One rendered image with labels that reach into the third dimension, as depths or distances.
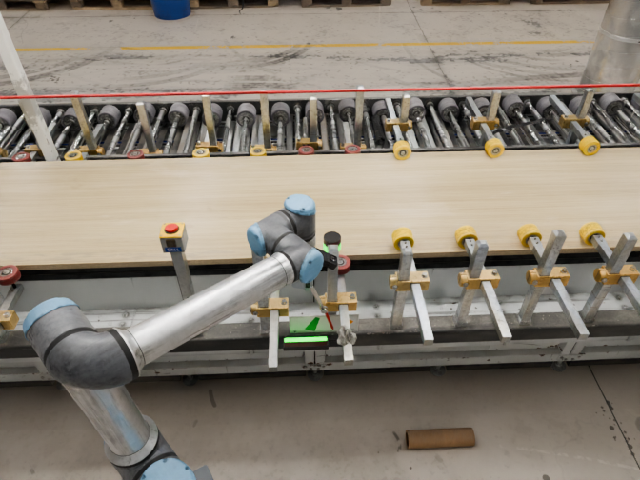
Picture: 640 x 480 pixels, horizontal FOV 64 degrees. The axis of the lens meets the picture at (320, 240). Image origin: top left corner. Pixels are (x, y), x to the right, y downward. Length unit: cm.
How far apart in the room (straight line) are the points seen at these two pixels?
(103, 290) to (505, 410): 193
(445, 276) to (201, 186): 114
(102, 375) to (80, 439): 167
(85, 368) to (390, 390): 183
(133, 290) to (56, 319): 105
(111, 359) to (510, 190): 185
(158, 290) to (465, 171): 147
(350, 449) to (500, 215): 124
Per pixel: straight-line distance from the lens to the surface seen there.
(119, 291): 224
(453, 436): 253
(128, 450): 159
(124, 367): 111
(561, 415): 284
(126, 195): 242
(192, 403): 270
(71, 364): 112
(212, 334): 202
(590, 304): 220
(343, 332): 178
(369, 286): 214
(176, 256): 172
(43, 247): 229
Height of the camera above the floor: 228
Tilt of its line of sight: 42 degrees down
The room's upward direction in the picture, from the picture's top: straight up
